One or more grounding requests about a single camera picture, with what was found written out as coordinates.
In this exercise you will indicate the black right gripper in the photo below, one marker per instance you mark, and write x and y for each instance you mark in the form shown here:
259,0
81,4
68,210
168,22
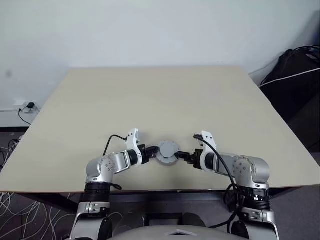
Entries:
195,158

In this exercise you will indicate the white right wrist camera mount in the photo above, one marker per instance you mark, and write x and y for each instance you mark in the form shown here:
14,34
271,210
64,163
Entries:
208,142

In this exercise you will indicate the small tape piece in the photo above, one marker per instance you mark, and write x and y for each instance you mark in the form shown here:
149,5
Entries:
179,191

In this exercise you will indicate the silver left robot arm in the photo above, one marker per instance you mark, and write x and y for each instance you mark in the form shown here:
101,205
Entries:
105,170

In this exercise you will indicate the dark metal table frame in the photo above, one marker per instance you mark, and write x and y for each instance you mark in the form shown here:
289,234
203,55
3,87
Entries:
165,197

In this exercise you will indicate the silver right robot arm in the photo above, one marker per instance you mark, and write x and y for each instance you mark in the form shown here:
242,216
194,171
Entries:
250,167

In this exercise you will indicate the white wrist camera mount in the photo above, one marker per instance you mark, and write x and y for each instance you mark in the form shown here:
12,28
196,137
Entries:
208,142
132,141

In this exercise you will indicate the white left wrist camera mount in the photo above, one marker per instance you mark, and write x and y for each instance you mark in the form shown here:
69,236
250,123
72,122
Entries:
132,141

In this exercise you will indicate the wall power outlet plug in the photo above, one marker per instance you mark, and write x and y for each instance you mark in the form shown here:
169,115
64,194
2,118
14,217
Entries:
25,106

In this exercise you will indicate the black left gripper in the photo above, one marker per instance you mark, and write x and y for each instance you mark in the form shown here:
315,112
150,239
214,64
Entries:
146,154

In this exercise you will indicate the black bag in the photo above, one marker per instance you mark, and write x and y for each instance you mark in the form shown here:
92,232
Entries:
295,100

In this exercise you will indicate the dark computer screen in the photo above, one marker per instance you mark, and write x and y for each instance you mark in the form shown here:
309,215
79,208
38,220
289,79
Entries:
317,30

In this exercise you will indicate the black power adapter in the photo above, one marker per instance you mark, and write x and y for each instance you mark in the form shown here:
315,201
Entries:
30,105

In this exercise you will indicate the grey robot torso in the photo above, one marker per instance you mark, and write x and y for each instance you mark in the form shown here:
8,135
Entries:
175,233

